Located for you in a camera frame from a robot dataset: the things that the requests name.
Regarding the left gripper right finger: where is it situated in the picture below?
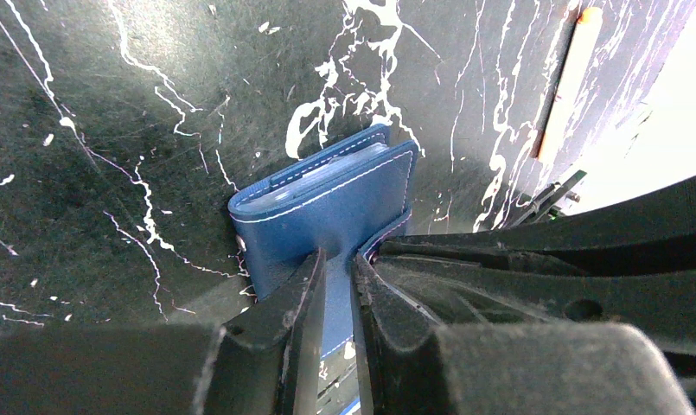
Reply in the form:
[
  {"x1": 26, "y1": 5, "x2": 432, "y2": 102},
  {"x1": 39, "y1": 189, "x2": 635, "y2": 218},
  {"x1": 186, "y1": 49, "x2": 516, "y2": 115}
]
[{"x1": 351, "y1": 257, "x2": 696, "y2": 414}]

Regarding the white orange pen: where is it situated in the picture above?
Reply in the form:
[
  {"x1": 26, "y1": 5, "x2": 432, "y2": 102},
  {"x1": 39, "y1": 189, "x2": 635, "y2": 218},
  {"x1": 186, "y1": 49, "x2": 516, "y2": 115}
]
[{"x1": 537, "y1": 7, "x2": 603, "y2": 165}]

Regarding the blue leather card holder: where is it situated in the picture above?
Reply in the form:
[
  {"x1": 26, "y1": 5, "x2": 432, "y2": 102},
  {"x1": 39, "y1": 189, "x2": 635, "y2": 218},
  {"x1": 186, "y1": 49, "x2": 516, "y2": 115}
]
[{"x1": 227, "y1": 124, "x2": 420, "y2": 356}]

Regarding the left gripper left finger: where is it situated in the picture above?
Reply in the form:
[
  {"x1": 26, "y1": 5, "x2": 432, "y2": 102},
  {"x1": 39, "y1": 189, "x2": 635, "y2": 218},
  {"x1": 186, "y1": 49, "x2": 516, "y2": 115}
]
[{"x1": 0, "y1": 251, "x2": 326, "y2": 414}]

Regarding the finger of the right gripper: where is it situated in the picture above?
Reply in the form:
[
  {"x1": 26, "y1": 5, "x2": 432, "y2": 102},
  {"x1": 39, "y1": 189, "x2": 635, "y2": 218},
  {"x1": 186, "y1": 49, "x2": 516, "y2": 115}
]
[
  {"x1": 376, "y1": 255, "x2": 696, "y2": 355},
  {"x1": 379, "y1": 176, "x2": 696, "y2": 275}
]

